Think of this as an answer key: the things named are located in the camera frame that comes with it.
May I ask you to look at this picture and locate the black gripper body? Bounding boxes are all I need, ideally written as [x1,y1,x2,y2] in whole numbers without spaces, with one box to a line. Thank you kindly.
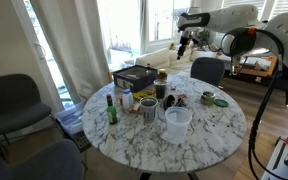
[179,29,194,48]

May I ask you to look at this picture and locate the amber bottle yellow lid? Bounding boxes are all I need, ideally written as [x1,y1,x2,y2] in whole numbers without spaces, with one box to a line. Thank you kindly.
[156,68,169,83]

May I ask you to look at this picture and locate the white bottle blue cap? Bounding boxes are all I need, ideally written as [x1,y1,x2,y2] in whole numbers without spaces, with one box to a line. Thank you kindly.
[121,88,135,111]

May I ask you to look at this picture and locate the green glass bottle red cap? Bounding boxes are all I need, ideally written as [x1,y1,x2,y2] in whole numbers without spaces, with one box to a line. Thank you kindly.
[105,93,119,126]

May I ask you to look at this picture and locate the blue upholstered chair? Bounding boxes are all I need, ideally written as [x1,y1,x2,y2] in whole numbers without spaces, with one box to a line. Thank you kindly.
[190,56,226,88]

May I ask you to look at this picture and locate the dark filled plastic cup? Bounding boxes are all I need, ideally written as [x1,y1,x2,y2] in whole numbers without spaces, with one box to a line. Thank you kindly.
[152,79,168,101]

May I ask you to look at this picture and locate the black glasses case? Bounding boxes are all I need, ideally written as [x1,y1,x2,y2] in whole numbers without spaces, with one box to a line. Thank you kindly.
[162,94,187,111]

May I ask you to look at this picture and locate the glass jar with green contents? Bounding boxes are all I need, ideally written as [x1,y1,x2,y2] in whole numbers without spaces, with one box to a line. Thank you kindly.
[200,90,217,107]

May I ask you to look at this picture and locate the navy blue box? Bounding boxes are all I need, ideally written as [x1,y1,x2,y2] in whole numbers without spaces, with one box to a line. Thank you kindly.
[112,64,159,94]

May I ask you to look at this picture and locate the yellow flat item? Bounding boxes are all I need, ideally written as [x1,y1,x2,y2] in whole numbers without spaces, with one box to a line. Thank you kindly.
[132,91,156,101]

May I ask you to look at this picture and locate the green round lid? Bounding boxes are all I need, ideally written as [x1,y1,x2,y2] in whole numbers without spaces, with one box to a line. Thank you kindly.
[213,98,230,109]

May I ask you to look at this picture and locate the small wooden blocks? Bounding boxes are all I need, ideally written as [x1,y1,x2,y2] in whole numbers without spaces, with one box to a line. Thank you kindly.
[129,101,142,115]

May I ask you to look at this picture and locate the clear plastic container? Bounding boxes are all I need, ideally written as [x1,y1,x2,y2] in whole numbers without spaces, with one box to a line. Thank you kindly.
[164,106,193,145]

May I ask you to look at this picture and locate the wooden desk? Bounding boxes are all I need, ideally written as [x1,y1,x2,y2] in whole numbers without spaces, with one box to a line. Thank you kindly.
[232,54,279,78]

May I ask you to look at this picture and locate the beige curtain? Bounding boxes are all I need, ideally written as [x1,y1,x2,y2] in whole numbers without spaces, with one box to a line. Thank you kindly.
[29,0,111,105]

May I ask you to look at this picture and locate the black table base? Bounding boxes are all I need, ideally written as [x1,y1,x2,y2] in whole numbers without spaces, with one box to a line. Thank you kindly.
[139,171,200,180]

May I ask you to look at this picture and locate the clear plastic storage bin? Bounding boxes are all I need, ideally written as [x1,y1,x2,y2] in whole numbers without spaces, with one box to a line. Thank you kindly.
[54,101,87,136]

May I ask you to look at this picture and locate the black grid panel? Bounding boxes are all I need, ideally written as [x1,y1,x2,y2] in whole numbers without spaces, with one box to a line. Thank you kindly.
[73,130,93,154]

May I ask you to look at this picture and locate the grey upholstered chair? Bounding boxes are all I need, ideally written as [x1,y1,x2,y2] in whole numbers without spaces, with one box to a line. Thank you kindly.
[0,73,54,163]
[0,138,84,180]

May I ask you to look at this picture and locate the white window frame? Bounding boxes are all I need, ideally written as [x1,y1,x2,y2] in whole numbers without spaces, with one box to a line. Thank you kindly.
[95,0,193,56]

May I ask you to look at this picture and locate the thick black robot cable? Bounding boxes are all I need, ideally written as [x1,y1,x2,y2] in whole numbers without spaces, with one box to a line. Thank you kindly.
[222,27,285,180]

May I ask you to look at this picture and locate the silver green metal rail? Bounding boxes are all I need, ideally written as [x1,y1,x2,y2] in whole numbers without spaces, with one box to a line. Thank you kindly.
[261,135,288,180]

